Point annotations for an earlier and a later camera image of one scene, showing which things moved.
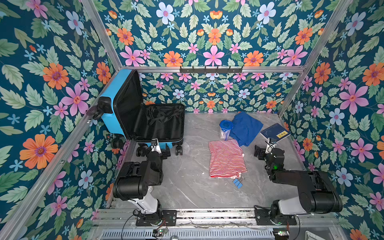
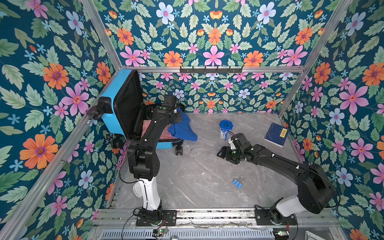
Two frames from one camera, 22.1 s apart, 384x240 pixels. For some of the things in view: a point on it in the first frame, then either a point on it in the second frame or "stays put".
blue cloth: (244, 129) -> (182, 130)
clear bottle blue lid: (226, 126) stays put
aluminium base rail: (218, 219) stays put
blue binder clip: (237, 183) stays put
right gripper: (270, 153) -> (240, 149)
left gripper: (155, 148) -> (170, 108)
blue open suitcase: (120, 106) stays put
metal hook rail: (211, 70) stays put
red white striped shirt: (226, 159) -> (166, 135)
